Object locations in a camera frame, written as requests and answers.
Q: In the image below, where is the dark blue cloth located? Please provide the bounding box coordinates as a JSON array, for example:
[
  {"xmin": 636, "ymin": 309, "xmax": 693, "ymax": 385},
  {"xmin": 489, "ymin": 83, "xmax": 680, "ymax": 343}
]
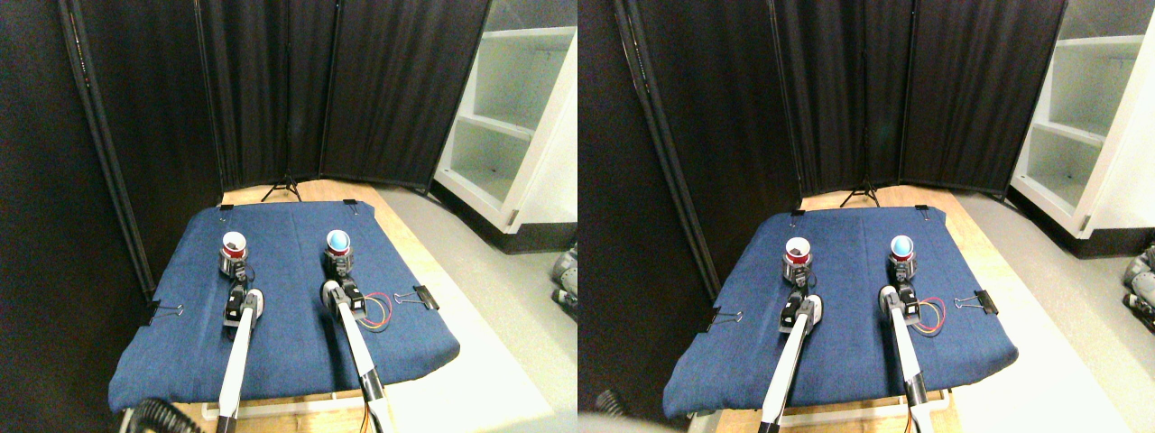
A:
[
  {"xmin": 108, "ymin": 200, "xmax": 461, "ymax": 413},
  {"xmin": 663, "ymin": 206, "xmax": 1021, "ymax": 419}
]

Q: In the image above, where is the black tripod foot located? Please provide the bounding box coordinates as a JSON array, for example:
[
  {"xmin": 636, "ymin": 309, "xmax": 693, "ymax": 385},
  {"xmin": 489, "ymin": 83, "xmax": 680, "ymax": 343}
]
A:
[
  {"xmin": 261, "ymin": 176, "xmax": 304, "ymax": 205},
  {"xmin": 839, "ymin": 180, "xmax": 882, "ymax": 210}
]

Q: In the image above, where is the black curtain pole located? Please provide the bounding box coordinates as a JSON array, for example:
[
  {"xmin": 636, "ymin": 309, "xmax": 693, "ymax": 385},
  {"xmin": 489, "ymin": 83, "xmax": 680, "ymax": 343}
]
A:
[
  {"xmin": 614, "ymin": 0, "xmax": 723, "ymax": 303},
  {"xmin": 59, "ymin": 0, "xmax": 156, "ymax": 303}
]

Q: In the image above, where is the grey device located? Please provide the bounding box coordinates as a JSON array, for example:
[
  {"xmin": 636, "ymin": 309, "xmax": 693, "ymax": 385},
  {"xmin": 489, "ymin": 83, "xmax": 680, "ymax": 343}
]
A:
[
  {"xmin": 550, "ymin": 242, "xmax": 578, "ymax": 318},
  {"xmin": 1122, "ymin": 236, "xmax": 1155, "ymax": 327}
]

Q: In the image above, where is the white shelf unit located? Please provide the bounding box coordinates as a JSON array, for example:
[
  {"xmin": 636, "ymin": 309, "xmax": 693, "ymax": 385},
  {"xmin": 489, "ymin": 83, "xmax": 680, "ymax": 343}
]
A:
[
  {"xmin": 1009, "ymin": 0, "xmax": 1155, "ymax": 261},
  {"xmin": 431, "ymin": 0, "xmax": 578, "ymax": 255}
]

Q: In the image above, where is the red wire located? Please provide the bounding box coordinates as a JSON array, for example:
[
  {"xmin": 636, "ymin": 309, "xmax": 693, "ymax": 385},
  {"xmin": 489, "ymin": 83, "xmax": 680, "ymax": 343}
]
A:
[
  {"xmin": 361, "ymin": 291, "xmax": 393, "ymax": 333},
  {"xmin": 916, "ymin": 296, "xmax": 948, "ymax": 339}
]

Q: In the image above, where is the black ribbed hose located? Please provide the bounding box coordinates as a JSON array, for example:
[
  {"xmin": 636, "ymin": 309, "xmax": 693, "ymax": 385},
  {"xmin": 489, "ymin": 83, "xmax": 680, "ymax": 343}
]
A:
[
  {"xmin": 594, "ymin": 388, "xmax": 633, "ymax": 420},
  {"xmin": 122, "ymin": 397, "xmax": 204, "ymax": 433}
]

